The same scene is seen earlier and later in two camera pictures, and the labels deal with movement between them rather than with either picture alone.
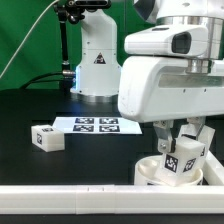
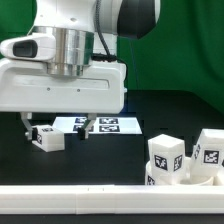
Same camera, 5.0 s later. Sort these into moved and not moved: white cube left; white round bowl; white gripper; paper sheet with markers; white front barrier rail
Moved: white gripper; white round bowl
Not moved: white front barrier rail; paper sheet with markers; white cube left
